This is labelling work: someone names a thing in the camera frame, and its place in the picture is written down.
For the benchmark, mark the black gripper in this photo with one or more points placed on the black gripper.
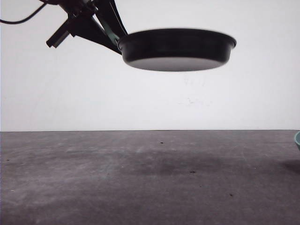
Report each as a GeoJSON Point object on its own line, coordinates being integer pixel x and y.
{"type": "Point", "coordinates": [80, 22]}

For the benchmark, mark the black pan with mint handle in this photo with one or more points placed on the black pan with mint handle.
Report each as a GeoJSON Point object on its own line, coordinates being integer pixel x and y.
{"type": "Point", "coordinates": [173, 49]}

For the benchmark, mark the teal bowl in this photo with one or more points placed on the teal bowl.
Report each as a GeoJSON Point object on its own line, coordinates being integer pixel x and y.
{"type": "Point", "coordinates": [297, 139]}

